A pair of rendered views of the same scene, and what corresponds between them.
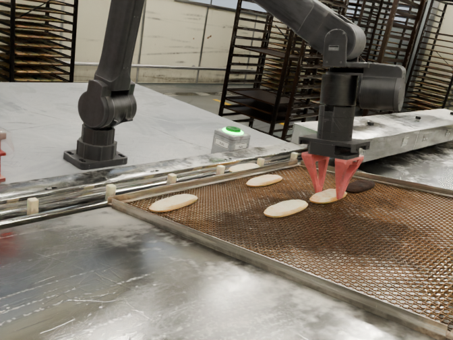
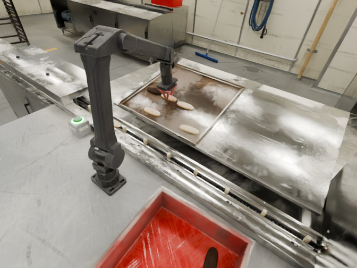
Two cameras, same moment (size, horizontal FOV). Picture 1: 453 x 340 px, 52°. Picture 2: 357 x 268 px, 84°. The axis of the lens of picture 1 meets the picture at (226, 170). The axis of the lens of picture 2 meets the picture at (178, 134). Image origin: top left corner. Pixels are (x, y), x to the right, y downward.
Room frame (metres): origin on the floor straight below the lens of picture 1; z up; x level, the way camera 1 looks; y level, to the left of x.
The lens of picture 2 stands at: (0.78, 0.79, 1.49)
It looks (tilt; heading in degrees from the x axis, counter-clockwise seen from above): 41 degrees down; 264
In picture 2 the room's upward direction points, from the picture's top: 4 degrees clockwise
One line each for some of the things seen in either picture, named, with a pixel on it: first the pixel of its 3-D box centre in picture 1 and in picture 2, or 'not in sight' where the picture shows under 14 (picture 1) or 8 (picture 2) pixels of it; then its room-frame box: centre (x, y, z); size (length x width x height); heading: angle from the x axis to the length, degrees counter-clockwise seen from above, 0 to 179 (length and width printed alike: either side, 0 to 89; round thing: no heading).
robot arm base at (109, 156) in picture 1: (97, 144); (107, 174); (0.99, 0.30, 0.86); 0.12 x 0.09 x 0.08; 140
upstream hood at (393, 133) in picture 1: (407, 128); (25, 65); (1.73, -0.64, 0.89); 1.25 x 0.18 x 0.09; 140
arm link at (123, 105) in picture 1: (108, 112); (105, 156); (0.99, 0.27, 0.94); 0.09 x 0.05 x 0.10; 64
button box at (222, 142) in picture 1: (230, 152); (81, 128); (1.18, 0.00, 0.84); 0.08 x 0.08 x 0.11; 50
